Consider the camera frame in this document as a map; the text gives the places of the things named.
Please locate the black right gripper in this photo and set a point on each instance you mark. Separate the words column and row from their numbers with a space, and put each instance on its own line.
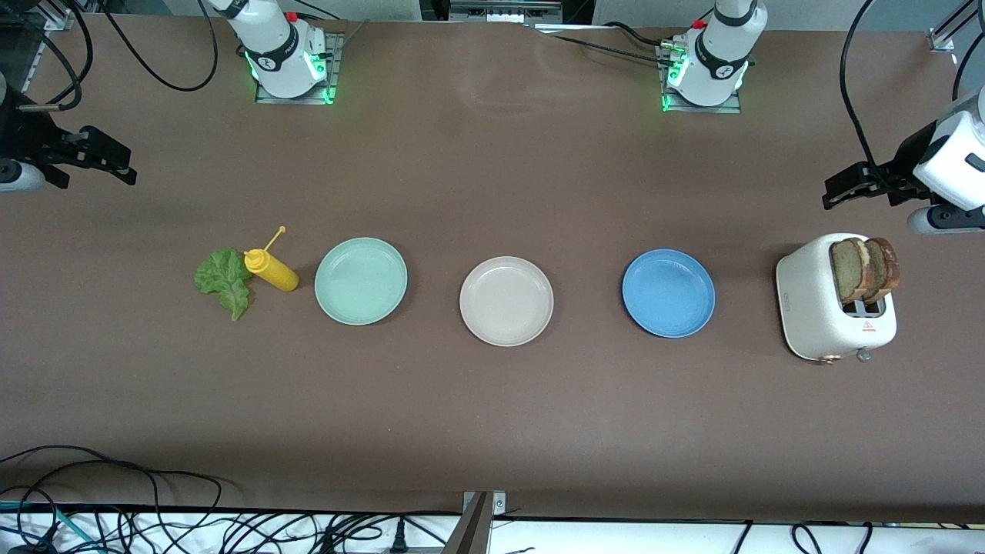
column 25, row 132

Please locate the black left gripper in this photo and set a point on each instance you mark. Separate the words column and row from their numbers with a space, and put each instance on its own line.
column 910, row 153

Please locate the brown bread slice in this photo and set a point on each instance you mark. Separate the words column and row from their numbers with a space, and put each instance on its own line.
column 886, row 265
column 846, row 269

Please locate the green lettuce leaf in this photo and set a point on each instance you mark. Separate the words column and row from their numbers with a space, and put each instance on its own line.
column 223, row 277

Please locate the yellow mustard squeeze bottle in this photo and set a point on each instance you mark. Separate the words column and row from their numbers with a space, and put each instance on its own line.
column 275, row 275

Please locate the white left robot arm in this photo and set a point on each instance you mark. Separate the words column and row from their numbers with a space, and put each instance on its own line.
column 716, row 69

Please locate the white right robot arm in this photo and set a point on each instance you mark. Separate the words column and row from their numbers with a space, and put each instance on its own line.
column 281, row 61

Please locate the blue plate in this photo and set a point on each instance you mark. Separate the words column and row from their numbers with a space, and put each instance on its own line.
column 668, row 292

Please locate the mint green plate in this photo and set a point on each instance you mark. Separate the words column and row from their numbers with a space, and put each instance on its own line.
column 360, row 281

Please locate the beige plate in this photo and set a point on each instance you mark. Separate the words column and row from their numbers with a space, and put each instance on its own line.
column 506, row 301

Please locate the white two-slot toaster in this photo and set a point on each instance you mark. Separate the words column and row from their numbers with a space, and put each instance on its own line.
column 808, row 304

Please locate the flat silver metal strip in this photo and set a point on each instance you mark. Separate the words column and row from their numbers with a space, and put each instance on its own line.
column 569, row 28

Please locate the black power plug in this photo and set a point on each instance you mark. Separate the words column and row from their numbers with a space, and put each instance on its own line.
column 399, row 536

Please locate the dark metal beam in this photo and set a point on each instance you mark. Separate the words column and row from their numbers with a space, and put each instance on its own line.
column 469, row 535

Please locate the aluminium frame rail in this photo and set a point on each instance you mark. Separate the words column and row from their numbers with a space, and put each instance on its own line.
column 943, row 40
column 58, row 19

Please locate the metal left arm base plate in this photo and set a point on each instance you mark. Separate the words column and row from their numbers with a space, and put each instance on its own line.
column 727, row 108

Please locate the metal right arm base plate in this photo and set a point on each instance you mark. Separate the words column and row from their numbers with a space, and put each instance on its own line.
column 335, row 54

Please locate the grey metal equipment frame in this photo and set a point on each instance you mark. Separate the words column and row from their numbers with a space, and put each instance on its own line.
column 504, row 9

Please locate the small aluminium corner bracket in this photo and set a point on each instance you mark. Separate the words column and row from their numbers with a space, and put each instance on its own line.
column 499, row 504

